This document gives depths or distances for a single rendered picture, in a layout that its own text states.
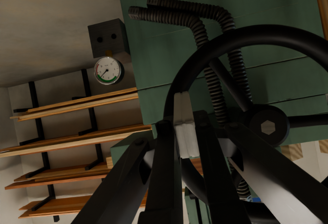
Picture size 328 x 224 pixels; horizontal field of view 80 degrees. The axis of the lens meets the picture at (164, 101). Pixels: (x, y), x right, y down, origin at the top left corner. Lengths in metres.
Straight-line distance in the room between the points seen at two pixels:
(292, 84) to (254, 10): 0.19
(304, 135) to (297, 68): 0.15
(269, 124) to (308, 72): 0.27
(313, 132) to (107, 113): 2.98
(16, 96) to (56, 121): 0.88
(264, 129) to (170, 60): 0.28
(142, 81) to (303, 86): 0.37
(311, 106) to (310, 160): 2.84
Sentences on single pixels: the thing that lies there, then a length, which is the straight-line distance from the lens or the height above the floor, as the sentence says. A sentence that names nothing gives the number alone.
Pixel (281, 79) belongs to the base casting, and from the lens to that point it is 0.52.
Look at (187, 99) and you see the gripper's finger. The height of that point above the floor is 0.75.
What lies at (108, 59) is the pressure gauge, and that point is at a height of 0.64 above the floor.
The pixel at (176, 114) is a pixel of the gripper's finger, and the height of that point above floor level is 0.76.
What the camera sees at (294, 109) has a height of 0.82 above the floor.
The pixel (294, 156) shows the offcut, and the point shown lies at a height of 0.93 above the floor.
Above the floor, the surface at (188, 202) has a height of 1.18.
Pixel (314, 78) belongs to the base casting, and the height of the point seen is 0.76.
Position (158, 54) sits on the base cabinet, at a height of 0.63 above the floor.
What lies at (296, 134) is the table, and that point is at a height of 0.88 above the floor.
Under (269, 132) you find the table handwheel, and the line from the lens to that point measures 0.30.
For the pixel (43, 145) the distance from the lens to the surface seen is 3.34.
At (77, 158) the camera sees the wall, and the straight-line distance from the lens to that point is 3.68.
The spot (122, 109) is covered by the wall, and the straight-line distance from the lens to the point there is 3.16.
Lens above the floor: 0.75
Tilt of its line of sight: level
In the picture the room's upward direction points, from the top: 169 degrees clockwise
